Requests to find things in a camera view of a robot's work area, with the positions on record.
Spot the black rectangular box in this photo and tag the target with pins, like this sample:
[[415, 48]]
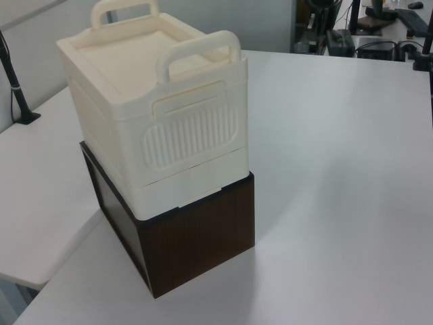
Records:
[[377, 50]]

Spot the black computer mouse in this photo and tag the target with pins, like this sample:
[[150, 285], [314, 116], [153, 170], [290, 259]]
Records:
[[415, 5]]

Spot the black monitor stand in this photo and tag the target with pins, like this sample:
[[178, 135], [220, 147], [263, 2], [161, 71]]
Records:
[[354, 17]]

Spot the black keyboard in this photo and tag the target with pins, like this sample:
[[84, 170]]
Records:
[[411, 17]]

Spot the brown wooden board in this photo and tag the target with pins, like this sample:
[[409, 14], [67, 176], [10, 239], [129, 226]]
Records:
[[370, 24]]

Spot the black clamp stand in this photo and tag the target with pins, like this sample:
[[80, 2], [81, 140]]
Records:
[[423, 59]]

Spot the dark device with green light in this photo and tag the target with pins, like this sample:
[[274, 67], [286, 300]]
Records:
[[340, 42]]

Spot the dark wood grain box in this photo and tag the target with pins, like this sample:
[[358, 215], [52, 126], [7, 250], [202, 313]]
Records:
[[203, 237]]

